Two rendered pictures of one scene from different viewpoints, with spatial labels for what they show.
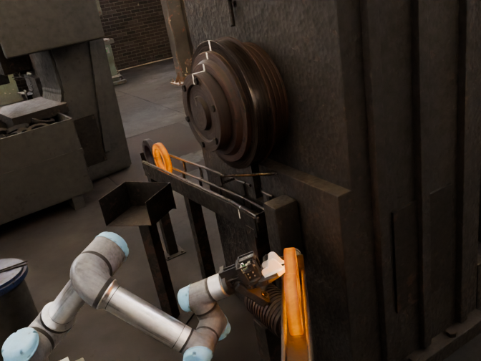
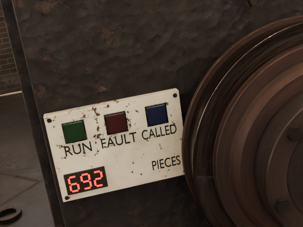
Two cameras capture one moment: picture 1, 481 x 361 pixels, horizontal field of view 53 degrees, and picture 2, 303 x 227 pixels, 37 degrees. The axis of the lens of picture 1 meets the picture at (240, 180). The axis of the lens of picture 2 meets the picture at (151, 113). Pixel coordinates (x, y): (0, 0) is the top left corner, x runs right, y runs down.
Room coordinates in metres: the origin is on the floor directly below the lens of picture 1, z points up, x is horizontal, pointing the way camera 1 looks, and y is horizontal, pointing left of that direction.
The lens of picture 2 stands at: (1.74, 0.81, 1.47)
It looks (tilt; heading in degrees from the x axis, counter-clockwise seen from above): 18 degrees down; 288
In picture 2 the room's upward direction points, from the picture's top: 9 degrees counter-clockwise
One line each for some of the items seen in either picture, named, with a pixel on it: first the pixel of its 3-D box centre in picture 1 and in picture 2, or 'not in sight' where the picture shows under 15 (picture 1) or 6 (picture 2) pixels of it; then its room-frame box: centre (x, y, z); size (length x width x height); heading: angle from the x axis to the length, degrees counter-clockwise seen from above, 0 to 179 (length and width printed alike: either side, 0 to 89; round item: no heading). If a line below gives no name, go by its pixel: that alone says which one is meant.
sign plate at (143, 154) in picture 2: not in sight; (119, 145); (2.06, 0.05, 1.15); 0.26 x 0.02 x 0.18; 27
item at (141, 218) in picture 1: (152, 258); not in sight; (2.03, 0.48, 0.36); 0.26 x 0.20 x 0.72; 62
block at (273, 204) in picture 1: (285, 230); not in sight; (1.50, -0.13, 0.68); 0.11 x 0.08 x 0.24; 117
